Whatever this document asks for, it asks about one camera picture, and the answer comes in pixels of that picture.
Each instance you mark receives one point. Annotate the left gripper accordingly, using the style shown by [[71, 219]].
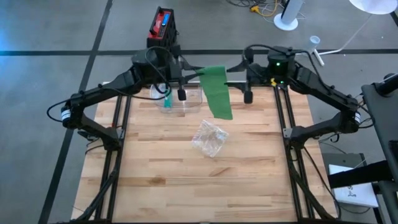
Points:
[[177, 71]]

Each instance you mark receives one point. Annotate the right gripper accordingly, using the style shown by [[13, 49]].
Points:
[[256, 74]]

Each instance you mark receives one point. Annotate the green cloth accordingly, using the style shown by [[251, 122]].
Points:
[[217, 93]]

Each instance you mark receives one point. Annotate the teal elastic bandage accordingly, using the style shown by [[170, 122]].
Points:
[[168, 100]]

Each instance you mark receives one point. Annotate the clear plastic bag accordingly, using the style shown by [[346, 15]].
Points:
[[210, 138], [157, 96]]

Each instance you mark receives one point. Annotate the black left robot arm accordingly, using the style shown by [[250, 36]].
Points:
[[102, 90]]

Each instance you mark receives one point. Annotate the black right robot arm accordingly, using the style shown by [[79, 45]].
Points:
[[323, 90]]

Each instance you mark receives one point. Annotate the red black battery box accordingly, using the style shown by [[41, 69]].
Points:
[[160, 25]]

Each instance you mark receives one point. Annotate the white fan stand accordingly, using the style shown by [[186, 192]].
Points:
[[287, 18]]

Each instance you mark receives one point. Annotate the white cylinder stand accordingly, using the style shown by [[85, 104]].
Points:
[[314, 40]]

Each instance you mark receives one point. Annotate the white round panel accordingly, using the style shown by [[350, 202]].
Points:
[[373, 6]]

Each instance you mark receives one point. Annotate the white papers on shelf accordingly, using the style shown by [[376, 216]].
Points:
[[354, 196]]

